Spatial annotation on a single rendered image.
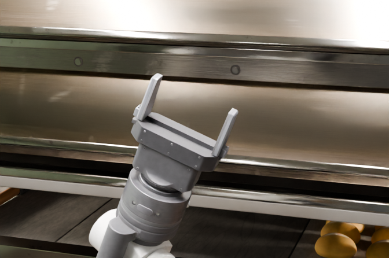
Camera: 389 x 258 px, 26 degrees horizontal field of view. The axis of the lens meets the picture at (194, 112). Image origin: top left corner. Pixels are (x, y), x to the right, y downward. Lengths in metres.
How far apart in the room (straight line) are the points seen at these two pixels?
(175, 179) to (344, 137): 0.76
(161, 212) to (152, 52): 0.81
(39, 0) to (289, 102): 0.61
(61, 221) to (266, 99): 0.75
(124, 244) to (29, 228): 1.15
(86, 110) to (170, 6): 0.32
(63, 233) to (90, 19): 0.61
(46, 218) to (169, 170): 1.27
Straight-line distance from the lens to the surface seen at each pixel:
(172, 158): 1.08
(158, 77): 1.08
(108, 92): 1.95
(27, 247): 2.14
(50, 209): 2.41
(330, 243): 2.05
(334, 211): 1.69
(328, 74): 1.78
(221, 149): 1.08
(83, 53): 1.94
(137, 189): 1.11
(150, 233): 1.13
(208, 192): 1.75
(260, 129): 1.83
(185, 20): 1.83
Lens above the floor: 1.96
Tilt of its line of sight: 12 degrees down
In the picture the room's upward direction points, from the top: straight up
